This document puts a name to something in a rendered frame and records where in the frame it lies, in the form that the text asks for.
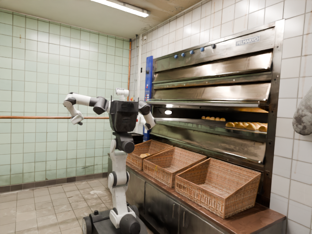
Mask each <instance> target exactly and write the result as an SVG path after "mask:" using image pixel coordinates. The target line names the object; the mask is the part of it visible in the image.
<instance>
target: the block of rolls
mask: <svg viewBox="0 0 312 234"><path fill-rule="evenodd" d="M226 127H231V128H233V127H235V128H237V129H247V130H258V131H262V132H267V123H259V122H256V123H255V122H251V123H250V122H247V123H246V122H242V123H241V122H233V123H232V122H228V123H226Z"/></svg>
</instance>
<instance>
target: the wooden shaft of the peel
mask: <svg viewBox="0 0 312 234"><path fill-rule="evenodd" d="M0 119H71V117H65V116H0ZM84 119H109V117H84Z"/></svg>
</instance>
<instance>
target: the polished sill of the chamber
mask: <svg viewBox="0 0 312 234"><path fill-rule="evenodd" d="M161 122H164V123H170V124H177V125H184V126H189V127H195V128H201V129H207V130H215V131H221V132H226V133H232V134H238V135H244V136H250V137H257V138H264V139H266V138H267V134H266V133H259V132H252V131H246V130H237V129H230V128H223V127H216V126H210V125H203V124H196V123H187V122H180V121H161Z"/></svg>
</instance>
